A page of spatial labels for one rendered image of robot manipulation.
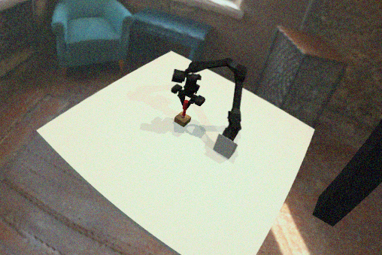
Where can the tan wooden block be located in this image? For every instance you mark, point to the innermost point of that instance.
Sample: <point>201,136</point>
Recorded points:
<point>182,121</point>

